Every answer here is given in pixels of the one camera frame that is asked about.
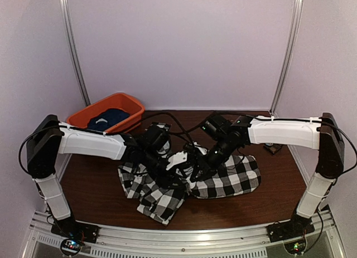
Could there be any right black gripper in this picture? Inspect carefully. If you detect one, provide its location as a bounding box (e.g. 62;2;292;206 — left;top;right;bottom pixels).
190;135;235;183

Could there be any black white checkered shirt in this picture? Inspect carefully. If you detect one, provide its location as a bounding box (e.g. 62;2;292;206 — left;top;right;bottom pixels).
117;123;262;226

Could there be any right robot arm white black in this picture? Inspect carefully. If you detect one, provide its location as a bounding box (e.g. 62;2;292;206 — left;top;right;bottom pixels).
198;112;348;237

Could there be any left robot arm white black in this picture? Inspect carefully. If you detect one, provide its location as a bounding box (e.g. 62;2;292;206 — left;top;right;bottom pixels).
20;114;184;238

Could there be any small black brooch box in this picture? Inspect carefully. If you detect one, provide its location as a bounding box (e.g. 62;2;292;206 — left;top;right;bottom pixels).
263;143;283;155

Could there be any dark blue garment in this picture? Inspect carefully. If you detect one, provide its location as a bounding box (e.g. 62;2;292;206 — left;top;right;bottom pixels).
86;108;130;132

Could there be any orange plastic basin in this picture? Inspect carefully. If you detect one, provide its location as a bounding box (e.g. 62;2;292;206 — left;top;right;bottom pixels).
66;93;145;133

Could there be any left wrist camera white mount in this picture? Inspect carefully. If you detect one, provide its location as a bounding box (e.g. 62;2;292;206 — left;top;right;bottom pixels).
166;151;188;171

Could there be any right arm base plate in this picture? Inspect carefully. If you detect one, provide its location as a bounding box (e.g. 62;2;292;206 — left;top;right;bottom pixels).
266;218;315;242

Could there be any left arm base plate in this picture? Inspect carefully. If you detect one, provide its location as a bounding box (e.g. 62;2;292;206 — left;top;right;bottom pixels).
51;220;99;243

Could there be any aluminium front rail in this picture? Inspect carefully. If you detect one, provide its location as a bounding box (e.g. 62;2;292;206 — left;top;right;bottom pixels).
20;211;346;257

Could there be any right black cable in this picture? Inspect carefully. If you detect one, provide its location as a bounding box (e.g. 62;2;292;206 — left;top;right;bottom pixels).
167;110;357;175

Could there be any right aluminium corner post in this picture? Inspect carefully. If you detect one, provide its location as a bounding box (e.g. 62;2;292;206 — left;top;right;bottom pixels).
269;0;303;115

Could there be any aluminium corner post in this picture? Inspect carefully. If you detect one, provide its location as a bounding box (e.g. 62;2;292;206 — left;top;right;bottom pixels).
269;0;303;115
59;0;90;106

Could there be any left aluminium corner post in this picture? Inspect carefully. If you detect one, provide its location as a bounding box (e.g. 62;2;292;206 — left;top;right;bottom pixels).
59;0;90;106

